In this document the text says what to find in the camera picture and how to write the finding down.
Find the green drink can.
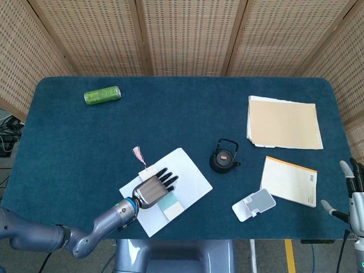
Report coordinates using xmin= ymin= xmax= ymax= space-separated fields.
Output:
xmin=84 ymin=85 xmax=122 ymax=107

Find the woven wooden folding screen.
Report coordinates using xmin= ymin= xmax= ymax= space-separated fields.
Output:
xmin=0 ymin=0 xmax=364 ymax=163

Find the white phone stand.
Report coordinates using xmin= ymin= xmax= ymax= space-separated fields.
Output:
xmin=231 ymin=188 xmax=277 ymax=223

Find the white table leg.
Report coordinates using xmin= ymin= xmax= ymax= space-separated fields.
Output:
xmin=249 ymin=239 xmax=259 ymax=273

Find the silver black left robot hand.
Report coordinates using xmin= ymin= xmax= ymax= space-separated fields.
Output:
xmin=132 ymin=167 xmax=180 ymax=211

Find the open lined notebook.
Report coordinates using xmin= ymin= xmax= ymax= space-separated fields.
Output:
xmin=118 ymin=147 xmax=214 ymax=238

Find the cream and teal tasselled bookmark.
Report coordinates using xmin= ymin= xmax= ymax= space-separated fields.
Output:
xmin=132 ymin=145 xmax=184 ymax=221

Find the dark blue table cover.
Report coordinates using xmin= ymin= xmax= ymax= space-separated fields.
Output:
xmin=0 ymin=76 xmax=357 ymax=241

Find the cream notepad with orange edge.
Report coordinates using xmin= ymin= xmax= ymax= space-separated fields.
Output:
xmin=259 ymin=155 xmax=318 ymax=209

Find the beige loose-leaf paper stack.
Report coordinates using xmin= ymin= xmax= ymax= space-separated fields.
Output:
xmin=246 ymin=95 xmax=324 ymax=151

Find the black teapot with handle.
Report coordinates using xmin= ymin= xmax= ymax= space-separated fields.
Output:
xmin=209 ymin=138 xmax=242 ymax=175

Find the black floor cable bundle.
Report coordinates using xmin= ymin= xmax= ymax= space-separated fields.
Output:
xmin=0 ymin=107 xmax=26 ymax=158

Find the grey-blue robot torso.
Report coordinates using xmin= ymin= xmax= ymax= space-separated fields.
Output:
xmin=113 ymin=238 xmax=237 ymax=273

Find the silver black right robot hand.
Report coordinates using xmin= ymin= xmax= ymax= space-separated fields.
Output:
xmin=320 ymin=157 xmax=364 ymax=237

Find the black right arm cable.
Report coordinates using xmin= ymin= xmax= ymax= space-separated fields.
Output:
xmin=335 ymin=229 xmax=351 ymax=273

